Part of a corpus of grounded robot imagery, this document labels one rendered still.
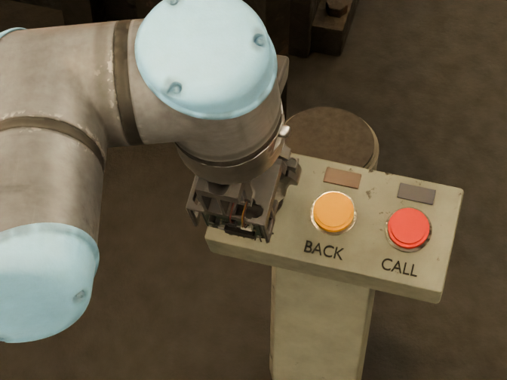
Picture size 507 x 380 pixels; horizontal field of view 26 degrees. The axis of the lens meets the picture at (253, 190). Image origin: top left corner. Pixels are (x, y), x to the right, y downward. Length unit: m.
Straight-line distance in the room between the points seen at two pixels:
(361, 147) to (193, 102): 0.55
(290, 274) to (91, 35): 0.44
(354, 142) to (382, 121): 0.73
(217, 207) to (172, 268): 0.85
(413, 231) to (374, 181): 0.07
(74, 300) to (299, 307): 0.52
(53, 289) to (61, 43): 0.19
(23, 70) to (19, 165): 0.09
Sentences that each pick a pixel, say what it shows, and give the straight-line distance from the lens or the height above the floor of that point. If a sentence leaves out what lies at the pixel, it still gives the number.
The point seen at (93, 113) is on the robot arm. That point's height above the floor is 0.91.
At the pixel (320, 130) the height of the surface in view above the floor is 0.52.
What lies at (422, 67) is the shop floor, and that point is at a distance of 2.10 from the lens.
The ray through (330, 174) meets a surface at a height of 0.62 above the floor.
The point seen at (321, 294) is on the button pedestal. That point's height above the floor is 0.51.
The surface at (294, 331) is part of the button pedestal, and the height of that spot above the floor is 0.42.
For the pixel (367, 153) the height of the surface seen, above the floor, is 0.52.
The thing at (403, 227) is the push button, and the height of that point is 0.61.
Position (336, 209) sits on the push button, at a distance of 1.08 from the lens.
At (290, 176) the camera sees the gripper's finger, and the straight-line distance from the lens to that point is 0.99.
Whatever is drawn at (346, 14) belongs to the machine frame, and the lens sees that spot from 2.08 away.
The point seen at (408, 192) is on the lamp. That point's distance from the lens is 1.10.
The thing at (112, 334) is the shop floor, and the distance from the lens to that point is 1.73.
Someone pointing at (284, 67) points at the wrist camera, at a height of 0.77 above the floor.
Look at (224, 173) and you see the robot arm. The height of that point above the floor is 0.81.
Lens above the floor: 1.46
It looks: 51 degrees down
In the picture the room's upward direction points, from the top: straight up
